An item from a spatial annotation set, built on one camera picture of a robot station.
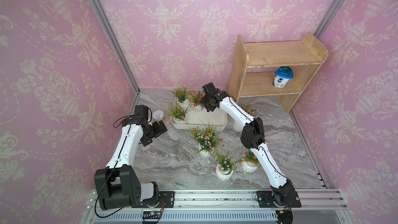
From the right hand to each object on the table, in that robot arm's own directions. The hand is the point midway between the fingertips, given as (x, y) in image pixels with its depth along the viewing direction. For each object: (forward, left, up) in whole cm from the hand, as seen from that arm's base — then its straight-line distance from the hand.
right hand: (202, 103), depth 102 cm
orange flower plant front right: (-40, -22, -1) cm, 46 cm away
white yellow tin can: (-5, +29, -3) cm, 29 cm away
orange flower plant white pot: (+3, +13, +6) cm, 15 cm away
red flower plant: (-12, +14, +5) cm, 19 cm away
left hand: (-24, +23, +4) cm, 33 cm away
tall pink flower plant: (-28, -1, +6) cm, 29 cm away
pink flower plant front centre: (-43, -9, +4) cm, 44 cm away
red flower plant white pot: (0, +4, +5) cm, 6 cm away
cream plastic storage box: (-8, +7, +2) cm, 11 cm away
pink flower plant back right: (-11, -30, +4) cm, 32 cm away
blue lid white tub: (0, -46, +20) cm, 51 cm away
